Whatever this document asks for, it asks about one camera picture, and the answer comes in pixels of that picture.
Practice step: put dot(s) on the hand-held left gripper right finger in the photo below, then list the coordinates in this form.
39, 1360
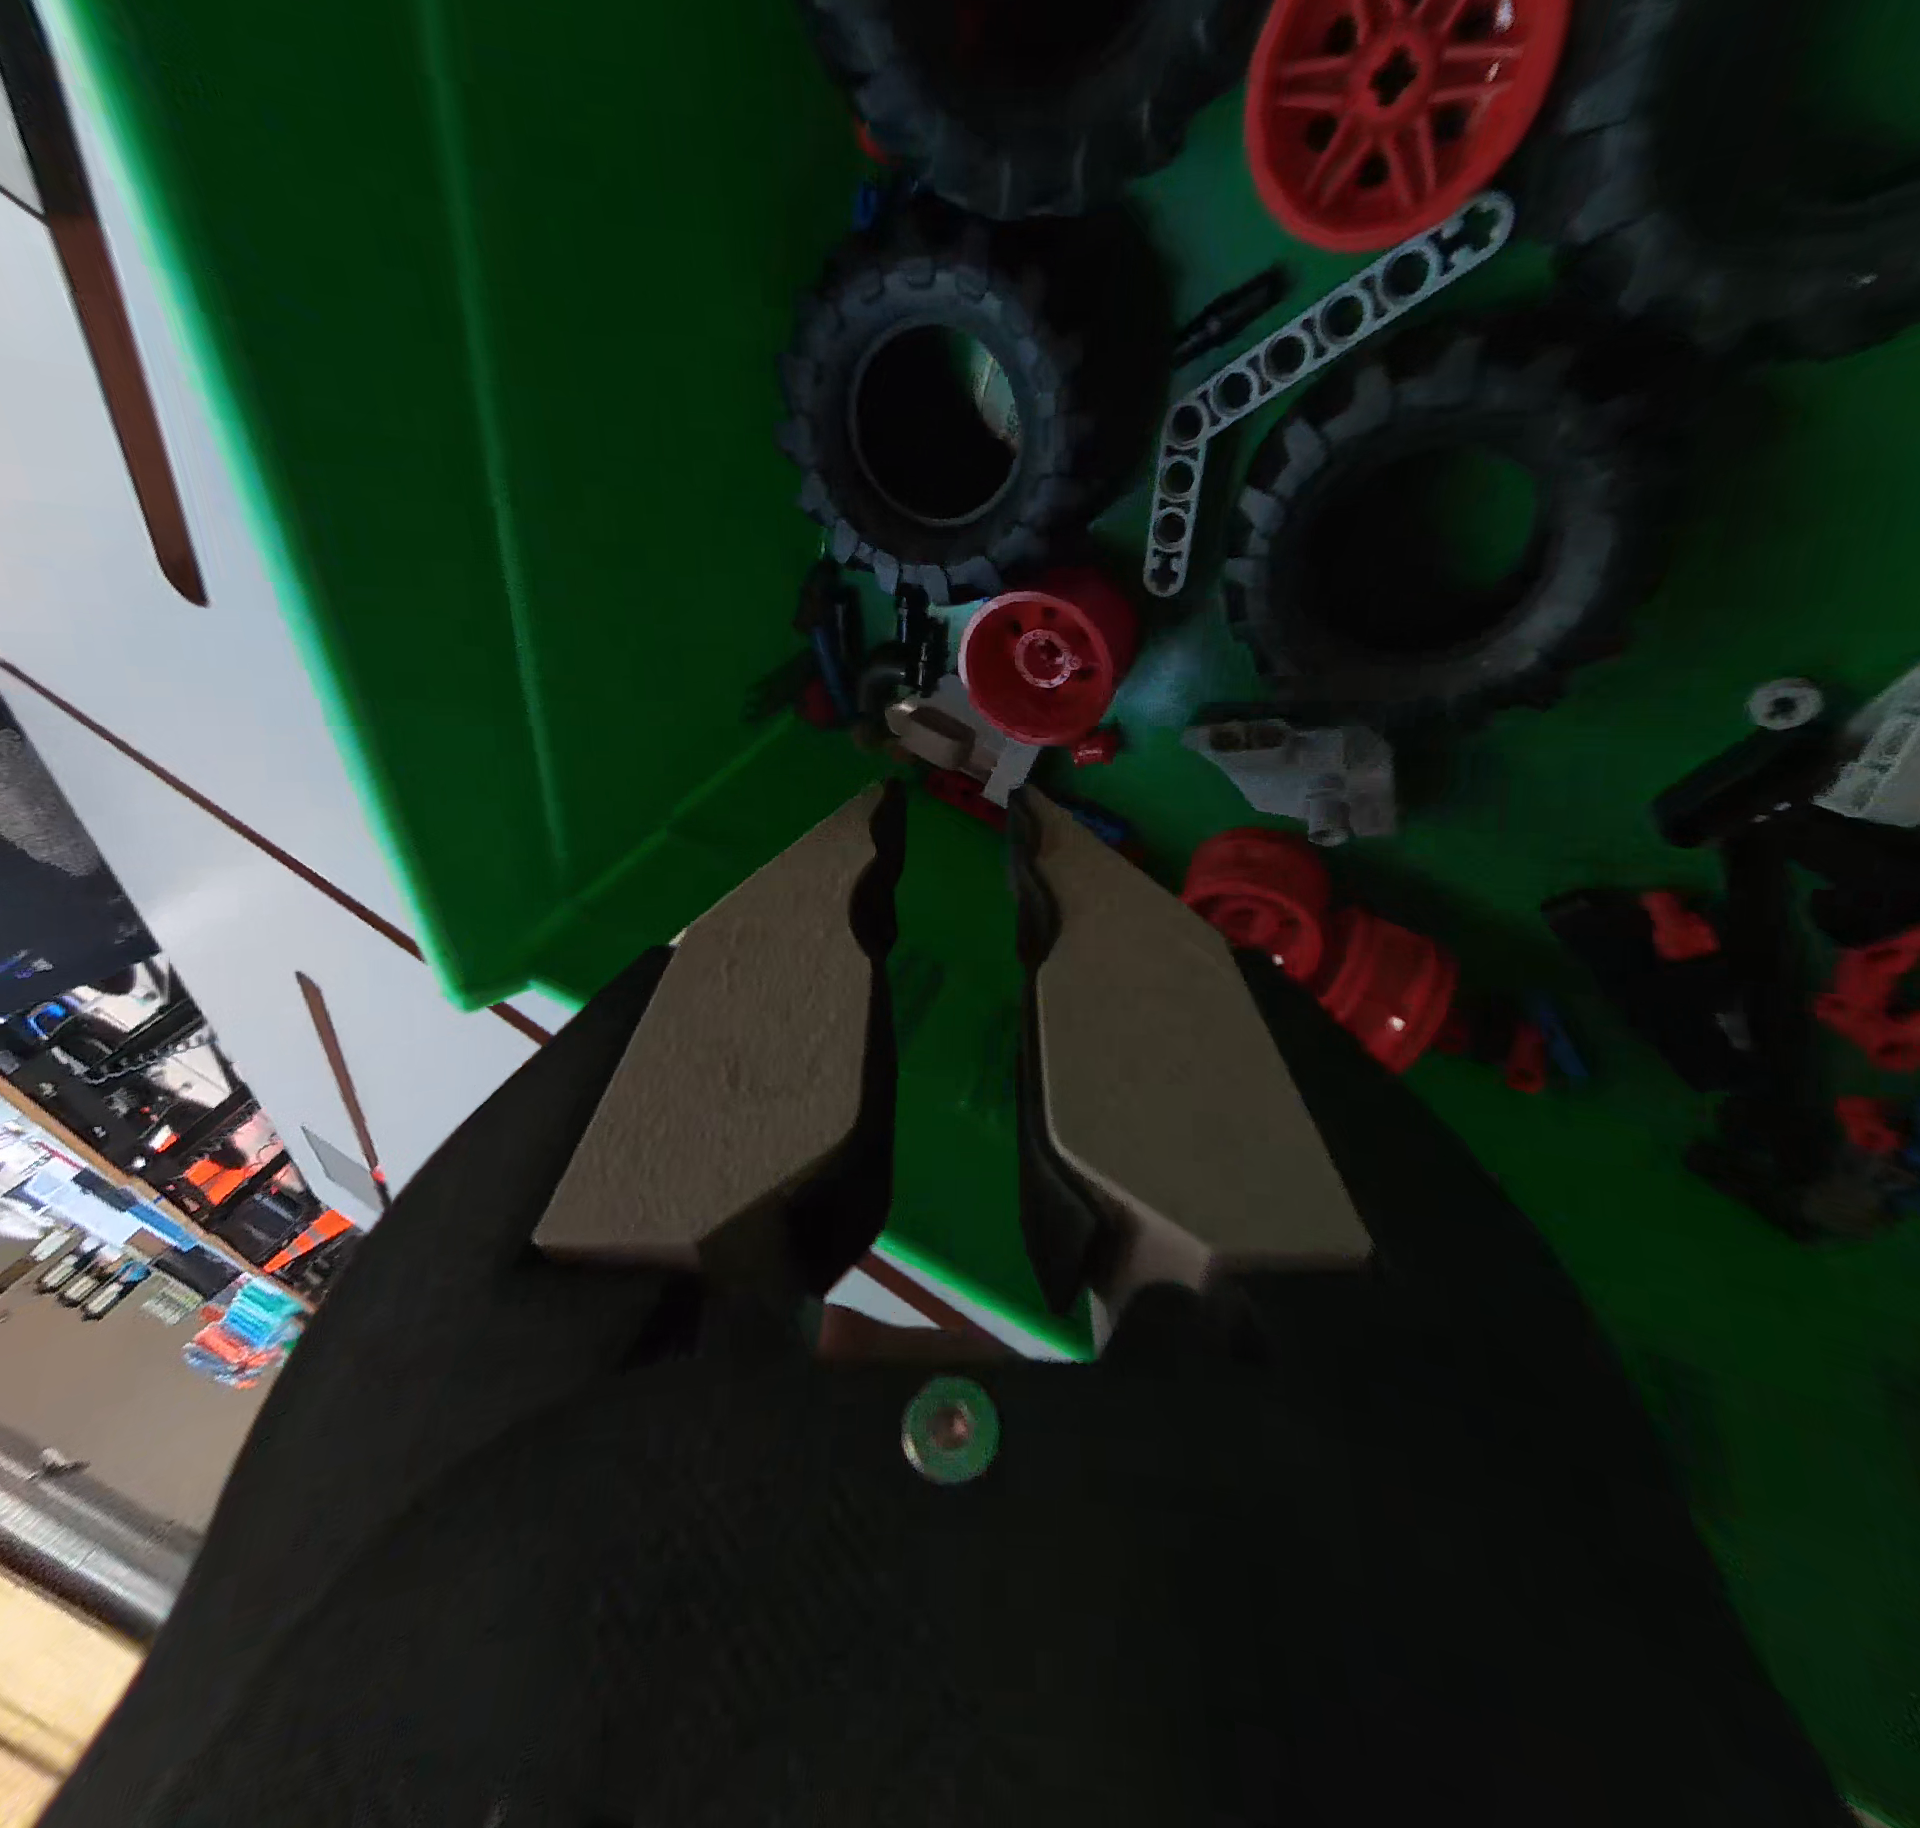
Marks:
1187, 1092

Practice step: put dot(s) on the red lego wheel hub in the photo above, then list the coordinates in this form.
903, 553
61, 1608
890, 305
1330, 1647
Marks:
1387, 988
1253, 899

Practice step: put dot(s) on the small plastic bag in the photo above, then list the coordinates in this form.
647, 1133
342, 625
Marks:
932, 727

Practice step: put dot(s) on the grey bent lego liftarm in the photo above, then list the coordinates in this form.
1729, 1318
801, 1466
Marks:
1287, 348

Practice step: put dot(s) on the large black lego tire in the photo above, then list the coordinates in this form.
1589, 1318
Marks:
1724, 210
898, 85

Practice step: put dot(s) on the black lego pin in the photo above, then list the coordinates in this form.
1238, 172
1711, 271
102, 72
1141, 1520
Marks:
1234, 313

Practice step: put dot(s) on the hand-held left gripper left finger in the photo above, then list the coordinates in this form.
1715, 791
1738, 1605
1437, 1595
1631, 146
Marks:
708, 1064

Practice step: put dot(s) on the small black lego tire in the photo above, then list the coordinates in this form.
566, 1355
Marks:
817, 402

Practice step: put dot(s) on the black and red lego assembly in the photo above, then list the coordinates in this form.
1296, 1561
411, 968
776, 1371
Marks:
1756, 958

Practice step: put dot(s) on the grey round lego bush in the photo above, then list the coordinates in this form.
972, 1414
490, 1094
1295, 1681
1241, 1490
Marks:
1786, 702

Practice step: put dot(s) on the white lego block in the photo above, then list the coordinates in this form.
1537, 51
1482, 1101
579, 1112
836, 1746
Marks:
1877, 750

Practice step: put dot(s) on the small red lego connector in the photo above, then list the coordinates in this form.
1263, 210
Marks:
1098, 750

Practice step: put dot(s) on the medium black lego tire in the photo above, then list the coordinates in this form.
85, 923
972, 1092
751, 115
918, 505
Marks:
1589, 508

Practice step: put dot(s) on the green plastic bin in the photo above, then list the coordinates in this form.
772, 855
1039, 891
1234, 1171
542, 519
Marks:
597, 360

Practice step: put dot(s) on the small red lego wheel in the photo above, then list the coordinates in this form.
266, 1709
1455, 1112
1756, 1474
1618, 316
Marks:
1036, 663

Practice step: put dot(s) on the grey lego connector block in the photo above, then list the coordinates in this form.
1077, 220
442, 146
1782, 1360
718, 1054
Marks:
1296, 770

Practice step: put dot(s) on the pile of small lego pins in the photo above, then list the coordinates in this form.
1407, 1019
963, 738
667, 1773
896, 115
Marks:
848, 641

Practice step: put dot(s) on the large red lego wheel rim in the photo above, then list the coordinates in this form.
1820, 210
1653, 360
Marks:
1349, 132

